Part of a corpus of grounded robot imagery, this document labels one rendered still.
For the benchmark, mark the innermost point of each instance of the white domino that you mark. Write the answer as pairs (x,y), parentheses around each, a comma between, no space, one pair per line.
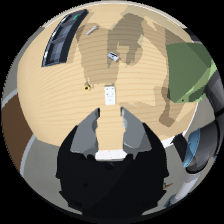
(110,95)

